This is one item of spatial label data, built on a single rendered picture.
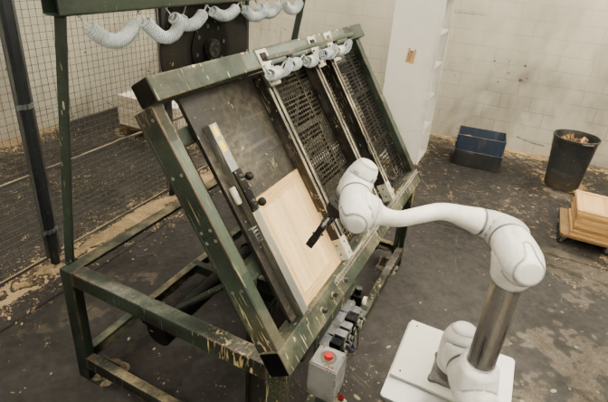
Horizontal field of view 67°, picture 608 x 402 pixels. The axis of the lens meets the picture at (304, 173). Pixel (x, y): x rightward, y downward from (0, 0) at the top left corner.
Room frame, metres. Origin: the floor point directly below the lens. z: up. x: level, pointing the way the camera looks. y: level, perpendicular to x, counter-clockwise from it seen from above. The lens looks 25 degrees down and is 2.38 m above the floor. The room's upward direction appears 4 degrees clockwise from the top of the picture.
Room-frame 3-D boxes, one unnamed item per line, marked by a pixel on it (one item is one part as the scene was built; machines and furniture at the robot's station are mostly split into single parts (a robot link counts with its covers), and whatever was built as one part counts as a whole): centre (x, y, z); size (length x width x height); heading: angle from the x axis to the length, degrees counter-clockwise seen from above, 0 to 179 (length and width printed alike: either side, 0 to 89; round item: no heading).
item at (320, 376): (1.37, -0.15, 0.84); 0.12 x 0.12 x 0.18; 65
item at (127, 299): (2.67, 0.18, 0.41); 2.20 x 1.38 x 0.83; 155
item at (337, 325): (1.79, -0.28, 0.69); 0.50 x 0.14 x 0.24; 155
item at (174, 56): (2.76, 0.60, 1.85); 0.80 x 0.06 x 0.80; 155
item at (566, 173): (5.28, -3.22, 0.33); 0.52 x 0.51 x 0.65; 156
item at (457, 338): (1.47, -0.71, 0.93); 0.18 x 0.16 x 0.22; 178
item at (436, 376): (1.50, -0.72, 0.79); 0.22 x 0.18 x 0.06; 155
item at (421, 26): (5.93, -1.31, 1.03); 0.61 x 0.58 x 2.05; 156
